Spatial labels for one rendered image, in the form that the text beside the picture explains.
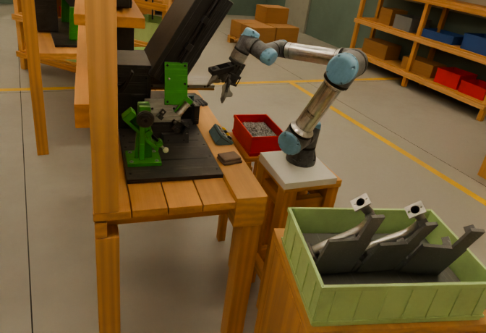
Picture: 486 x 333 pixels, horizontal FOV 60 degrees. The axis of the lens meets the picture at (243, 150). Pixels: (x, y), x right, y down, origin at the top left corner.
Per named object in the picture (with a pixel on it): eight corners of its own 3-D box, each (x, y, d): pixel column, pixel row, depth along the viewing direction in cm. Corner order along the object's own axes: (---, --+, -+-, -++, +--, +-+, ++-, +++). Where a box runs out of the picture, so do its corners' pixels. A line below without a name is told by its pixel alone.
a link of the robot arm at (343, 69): (304, 151, 202) (372, 60, 169) (289, 162, 191) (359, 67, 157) (286, 135, 205) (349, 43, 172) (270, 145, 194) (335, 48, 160)
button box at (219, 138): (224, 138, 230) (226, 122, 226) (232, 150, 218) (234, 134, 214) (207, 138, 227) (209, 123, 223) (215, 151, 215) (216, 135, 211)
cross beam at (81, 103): (87, 40, 256) (87, 24, 252) (90, 128, 148) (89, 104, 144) (79, 40, 255) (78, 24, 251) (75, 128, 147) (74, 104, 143)
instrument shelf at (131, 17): (125, -7, 233) (125, -14, 231) (145, 29, 158) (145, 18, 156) (77, -10, 224) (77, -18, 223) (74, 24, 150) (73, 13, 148)
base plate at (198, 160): (177, 93, 280) (178, 90, 279) (223, 177, 189) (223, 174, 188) (112, 93, 266) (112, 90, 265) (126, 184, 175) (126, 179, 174)
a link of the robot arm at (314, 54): (377, 47, 177) (277, 33, 201) (369, 51, 168) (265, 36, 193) (373, 74, 182) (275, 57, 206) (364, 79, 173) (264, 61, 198)
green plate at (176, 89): (184, 103, 219) (184, 62, 214) (187, 104, 212) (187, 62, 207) (162, 103, 215) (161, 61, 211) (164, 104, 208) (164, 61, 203)
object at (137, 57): (144, 107, 247) (145, 49, 232) (150, 128, 222) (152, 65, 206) (111, 107, 241) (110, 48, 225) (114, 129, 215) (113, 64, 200)
